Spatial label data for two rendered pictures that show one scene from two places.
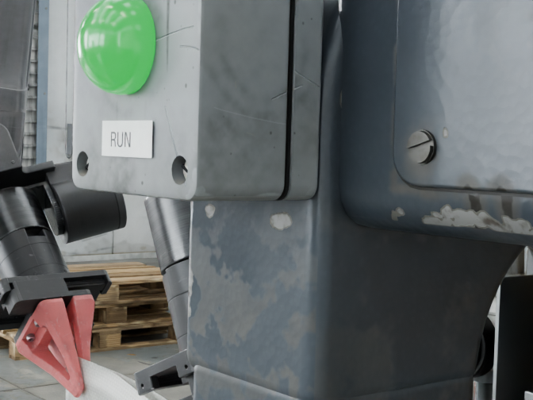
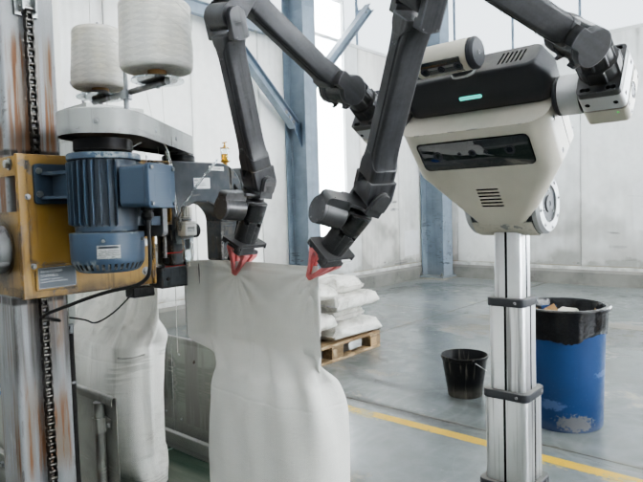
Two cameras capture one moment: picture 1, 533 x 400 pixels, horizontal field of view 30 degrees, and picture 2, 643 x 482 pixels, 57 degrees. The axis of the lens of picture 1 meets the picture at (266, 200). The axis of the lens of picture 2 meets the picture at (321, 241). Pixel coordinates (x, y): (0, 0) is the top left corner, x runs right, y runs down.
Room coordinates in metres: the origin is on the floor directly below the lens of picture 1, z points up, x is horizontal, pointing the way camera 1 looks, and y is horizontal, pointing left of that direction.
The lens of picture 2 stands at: (2.08, -0.06, 1.20)
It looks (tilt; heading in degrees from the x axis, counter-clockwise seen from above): 3 degrees down; 169
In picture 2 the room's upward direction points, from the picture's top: 2 degrees counter-clockwise
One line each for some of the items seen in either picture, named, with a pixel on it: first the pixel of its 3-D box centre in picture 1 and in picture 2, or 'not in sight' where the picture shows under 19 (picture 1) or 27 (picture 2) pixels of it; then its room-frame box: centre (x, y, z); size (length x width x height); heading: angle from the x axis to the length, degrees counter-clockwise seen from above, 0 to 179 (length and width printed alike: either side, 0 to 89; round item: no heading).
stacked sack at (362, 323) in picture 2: not in sight; (342, 326); (-2.78, 1.00, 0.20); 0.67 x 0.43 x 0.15; 128
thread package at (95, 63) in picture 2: not in sight; (99, 58); (0.46, -0.33, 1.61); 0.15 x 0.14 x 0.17; 38
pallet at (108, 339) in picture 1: (80, 328); not in sight; (6.30, 1.16, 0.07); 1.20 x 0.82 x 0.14; 126
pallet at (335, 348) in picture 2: not in sight; (299, 345); (-2.74, 0.63, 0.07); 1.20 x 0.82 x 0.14; 130
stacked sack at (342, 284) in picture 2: not in sight; (321, 282); (-2.96, 0.87, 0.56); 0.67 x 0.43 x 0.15; 38
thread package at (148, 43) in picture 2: not in sight; (155, 37); (0.66, -0.17, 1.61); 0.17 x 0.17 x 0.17
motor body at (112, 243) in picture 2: not in sight; (106, 212); (0.76, -0.28, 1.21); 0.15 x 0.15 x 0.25
